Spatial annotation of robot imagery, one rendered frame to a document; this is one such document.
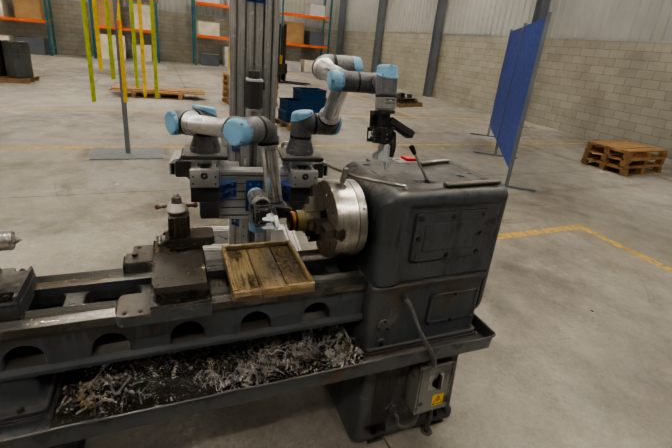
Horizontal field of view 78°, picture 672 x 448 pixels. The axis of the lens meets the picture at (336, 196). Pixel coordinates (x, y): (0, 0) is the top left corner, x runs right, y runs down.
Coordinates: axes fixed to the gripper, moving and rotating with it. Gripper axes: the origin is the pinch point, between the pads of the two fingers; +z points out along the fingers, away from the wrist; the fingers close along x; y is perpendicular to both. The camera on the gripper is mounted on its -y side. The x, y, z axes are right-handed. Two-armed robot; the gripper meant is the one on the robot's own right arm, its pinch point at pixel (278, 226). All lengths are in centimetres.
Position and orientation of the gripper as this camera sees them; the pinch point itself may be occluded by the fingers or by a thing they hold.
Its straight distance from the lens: 158.3
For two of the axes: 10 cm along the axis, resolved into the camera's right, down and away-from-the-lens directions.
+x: 0.9, -9.3, -3.5
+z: 3.6, 3.6, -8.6
